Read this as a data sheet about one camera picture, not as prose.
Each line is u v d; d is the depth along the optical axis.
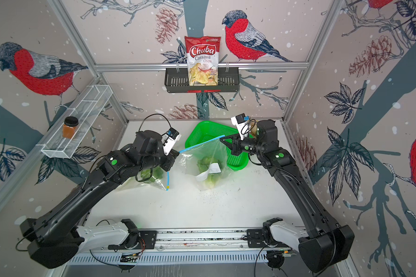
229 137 0.64
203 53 0.85
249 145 0.59
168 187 0.84
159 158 0.55
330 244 0.36
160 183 0.83
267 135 0.51
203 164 0.79
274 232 0.62
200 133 1.10
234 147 0.59
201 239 0.76
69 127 0.66
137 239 0.68
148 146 0.48
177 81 0.95
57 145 0.69
